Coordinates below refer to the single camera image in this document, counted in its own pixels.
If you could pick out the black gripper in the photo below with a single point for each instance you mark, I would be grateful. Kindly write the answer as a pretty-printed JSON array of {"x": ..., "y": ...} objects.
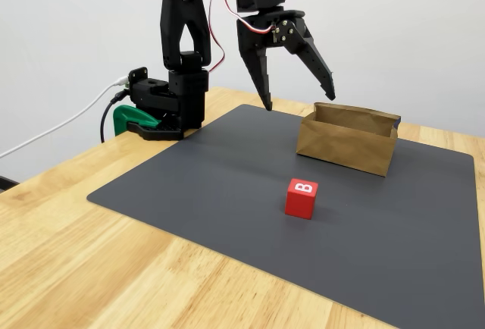
[{"x": 255, "y": 30}]

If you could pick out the red cube with white letter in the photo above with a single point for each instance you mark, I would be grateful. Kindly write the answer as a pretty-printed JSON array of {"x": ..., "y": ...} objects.
[{"x": 299, "y": 202}]

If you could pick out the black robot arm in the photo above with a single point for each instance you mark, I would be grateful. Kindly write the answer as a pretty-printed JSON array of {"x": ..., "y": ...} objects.
[{"x": 170, "y": 22}]

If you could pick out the brown paper bag tray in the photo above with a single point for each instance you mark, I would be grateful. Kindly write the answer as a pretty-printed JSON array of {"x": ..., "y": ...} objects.
[{"x": 341, "y": 147}]

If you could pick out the dark grey mat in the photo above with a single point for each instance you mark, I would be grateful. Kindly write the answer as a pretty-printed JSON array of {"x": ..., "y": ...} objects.
[{"x": 227, "y": 192}]

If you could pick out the green table clamp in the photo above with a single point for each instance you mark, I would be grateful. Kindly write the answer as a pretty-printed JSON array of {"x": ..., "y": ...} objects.
[{"x": 125, "y": 116}]

